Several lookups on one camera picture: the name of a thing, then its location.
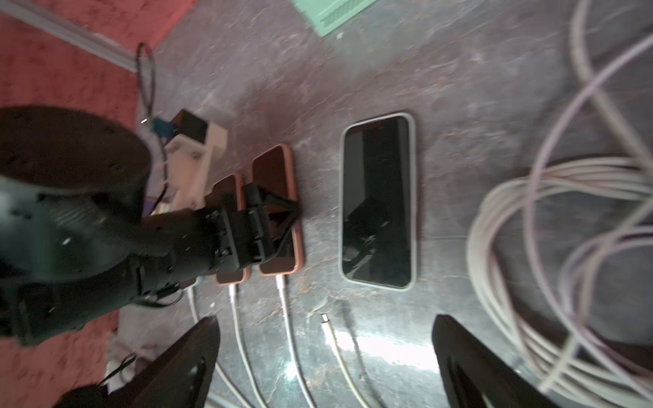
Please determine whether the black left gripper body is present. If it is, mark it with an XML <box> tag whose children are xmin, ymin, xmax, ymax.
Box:
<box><xmin>205</xmin><ymin>183</ymin><xmax>301</xmax><ymax>272</ymax></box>

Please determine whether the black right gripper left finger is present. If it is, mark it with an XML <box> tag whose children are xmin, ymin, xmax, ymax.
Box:
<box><xmin>55</xmin><ymin>316</ymin><xmax>220</xmax><ymax>408</ymax></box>

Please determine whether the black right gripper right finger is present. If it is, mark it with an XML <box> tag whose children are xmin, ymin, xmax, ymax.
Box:
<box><xmin>432</xmin><ymin>314</ymin><xmax>556</xmax><ymax>407</ymax></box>

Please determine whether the white charging cable end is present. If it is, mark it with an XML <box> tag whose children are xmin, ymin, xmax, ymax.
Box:
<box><xmin>321</xmin><ymin>314</ymin><xmax>372</xmax><ymax>408</ymax></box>

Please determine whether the black phone white case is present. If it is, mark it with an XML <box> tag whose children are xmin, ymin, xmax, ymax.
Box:
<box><xmin>338</xmin><ymin>112</ymin><xmax>418</xmax><ymax>292</ymax></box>

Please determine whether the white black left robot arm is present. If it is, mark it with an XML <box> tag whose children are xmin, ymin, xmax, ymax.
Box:
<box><xmin>1</xmin><ymin>105</ymin><xmax>300</xmax><ymax>346</ymax></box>

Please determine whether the green plastic file organizer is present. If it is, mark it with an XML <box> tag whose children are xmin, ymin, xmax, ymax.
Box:
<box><xmin>291</xmin><ymin>0</ymin><xmax>376</xmax><ymax>37</ymax></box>

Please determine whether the white charging cable far left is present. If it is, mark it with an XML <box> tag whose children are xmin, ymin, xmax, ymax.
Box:
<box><xmin>226</xmin><ymin>282</ymin><xmax>269</xmax><ymax>408</ymax></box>

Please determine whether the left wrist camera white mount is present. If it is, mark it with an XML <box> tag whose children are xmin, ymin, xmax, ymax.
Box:
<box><xmin>150</xmin><ymin>110</ymin><xmax>229</xmax><ymax>212</ymax></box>

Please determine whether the white charging cable bundle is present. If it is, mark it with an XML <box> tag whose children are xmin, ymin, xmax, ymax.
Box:
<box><xmin>466</xmin><ymin>0</ymin><xmax>653</xmax><ymax>408</ymax></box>

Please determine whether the left aluminium corner post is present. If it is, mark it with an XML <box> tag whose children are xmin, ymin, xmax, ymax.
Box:
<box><xmin>1</xmin><ymin>0</ymin><xmax>137</xmax><ymax>73</ymax></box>

